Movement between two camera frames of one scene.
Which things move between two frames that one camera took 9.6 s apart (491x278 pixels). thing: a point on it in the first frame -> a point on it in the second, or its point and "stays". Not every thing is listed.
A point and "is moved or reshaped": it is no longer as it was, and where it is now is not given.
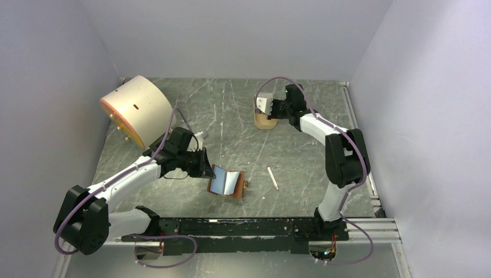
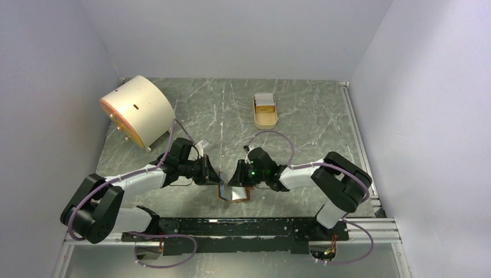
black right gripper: (274, 102) -> (239, 178)
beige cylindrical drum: (142, 108) stays
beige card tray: (262, 122) stays
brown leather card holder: (227, 183) is moved or reshaped
